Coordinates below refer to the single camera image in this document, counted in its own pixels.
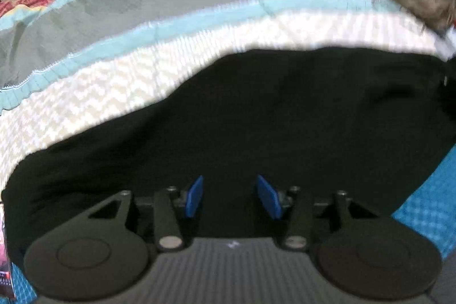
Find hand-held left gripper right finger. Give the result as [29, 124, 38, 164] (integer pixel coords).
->
[256, 174, 380, 251]

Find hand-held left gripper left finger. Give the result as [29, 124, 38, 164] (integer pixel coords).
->
[87, 175, 204, 252]

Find black pants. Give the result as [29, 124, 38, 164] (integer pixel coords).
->
[0, 47, 456, 276]

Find chevron striped teal blanket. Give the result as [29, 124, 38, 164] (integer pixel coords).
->
[0, 0, 456, 304]

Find dark printed packet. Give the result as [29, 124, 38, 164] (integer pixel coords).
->
[0, 201, 18, 302]

